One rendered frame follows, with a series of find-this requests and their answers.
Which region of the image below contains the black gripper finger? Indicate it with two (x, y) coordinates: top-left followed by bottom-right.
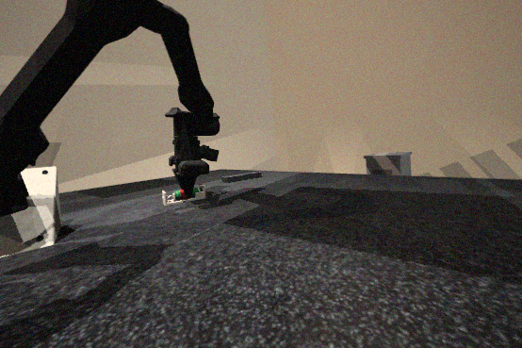
(172, 168), (182, 190)
(176, 173), (199, 198)

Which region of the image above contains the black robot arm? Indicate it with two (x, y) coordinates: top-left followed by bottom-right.
(0, 0), (220, 217)

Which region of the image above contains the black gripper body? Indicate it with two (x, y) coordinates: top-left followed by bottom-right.
(169, 136), (209, 176)

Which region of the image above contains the green cylindrical battery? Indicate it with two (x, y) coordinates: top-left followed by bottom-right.
(173, 187), (202, 201)

